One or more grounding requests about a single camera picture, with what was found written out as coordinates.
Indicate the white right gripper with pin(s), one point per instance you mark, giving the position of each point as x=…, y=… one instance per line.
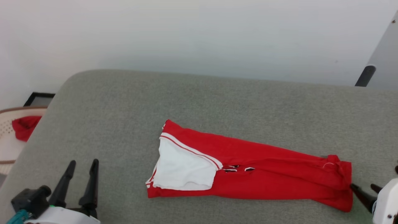
x=388, y=205

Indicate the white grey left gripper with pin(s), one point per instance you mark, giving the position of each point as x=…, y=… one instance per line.
x=62, y=217

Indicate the red and white jersey shirt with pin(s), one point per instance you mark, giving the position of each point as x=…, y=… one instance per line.
x=264, y=180

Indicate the red cloth in basket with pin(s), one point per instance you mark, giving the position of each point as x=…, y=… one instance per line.
x=25, y=126

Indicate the beige perforated laundry basket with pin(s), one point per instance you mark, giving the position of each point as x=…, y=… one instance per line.
x=7, y=146

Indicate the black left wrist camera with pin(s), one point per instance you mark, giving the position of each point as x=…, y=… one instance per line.
x=31, y=200

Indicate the dark grey corner post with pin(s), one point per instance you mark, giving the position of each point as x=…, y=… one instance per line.
x=365, y=76

